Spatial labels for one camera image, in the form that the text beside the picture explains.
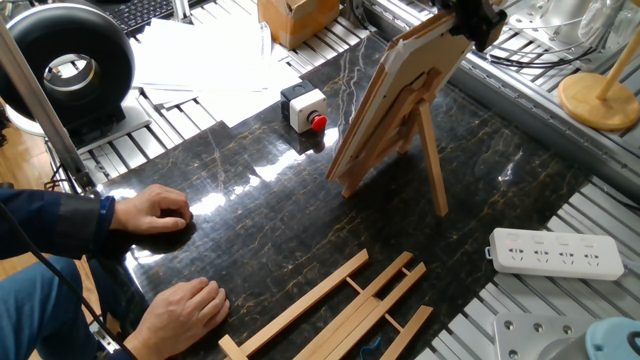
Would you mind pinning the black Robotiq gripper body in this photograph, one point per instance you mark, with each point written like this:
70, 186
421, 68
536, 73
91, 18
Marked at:
467, 5

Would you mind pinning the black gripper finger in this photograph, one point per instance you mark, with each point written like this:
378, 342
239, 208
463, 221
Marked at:
461, 24
490, 30

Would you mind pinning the wooden photo frame green print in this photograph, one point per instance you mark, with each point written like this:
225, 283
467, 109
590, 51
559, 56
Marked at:
415, 65

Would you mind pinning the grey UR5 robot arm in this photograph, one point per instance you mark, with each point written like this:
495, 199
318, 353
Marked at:
595, 345

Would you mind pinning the person's left forearm dark sleeve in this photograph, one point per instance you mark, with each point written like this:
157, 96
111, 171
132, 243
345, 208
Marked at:
50, 222

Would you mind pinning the person's left hand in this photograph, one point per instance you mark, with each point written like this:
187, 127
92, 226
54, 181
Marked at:
150, 210

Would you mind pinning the person's right hand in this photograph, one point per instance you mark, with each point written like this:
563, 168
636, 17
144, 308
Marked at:
180, 317

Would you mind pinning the round wooden stand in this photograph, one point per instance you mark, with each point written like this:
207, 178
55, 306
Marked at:
595, 105

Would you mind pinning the standing wooden easel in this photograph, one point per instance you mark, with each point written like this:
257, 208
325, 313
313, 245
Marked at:
432, 165

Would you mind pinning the small open cardboard box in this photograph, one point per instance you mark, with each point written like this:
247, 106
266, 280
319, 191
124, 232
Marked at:
295, 30

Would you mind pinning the red emergency stop button box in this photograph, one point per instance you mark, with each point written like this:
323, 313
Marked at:
305, 107

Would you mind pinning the white power strip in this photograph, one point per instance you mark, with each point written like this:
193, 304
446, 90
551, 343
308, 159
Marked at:
550, 252

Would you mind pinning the black marble pattern mat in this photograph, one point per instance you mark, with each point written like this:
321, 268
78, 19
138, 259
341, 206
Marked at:
300, 210

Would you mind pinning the white paper sheets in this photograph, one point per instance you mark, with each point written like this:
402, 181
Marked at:
215, 65

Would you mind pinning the grey metal mounting plate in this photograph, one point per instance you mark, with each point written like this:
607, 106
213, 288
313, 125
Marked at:
525, 340

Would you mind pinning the flat folded wooden easel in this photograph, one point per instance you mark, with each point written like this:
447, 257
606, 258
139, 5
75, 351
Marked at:
305, 305

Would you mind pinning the black keyboard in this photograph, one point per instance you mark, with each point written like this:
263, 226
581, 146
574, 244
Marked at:
137, 12

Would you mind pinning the blue jeans leg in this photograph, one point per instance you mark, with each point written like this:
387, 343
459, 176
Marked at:
30, 310

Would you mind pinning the grey base plate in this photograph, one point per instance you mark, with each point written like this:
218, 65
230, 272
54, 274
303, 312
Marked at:
135, 122

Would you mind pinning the aluminium profile post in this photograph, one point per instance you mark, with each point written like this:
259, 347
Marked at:
40, 105

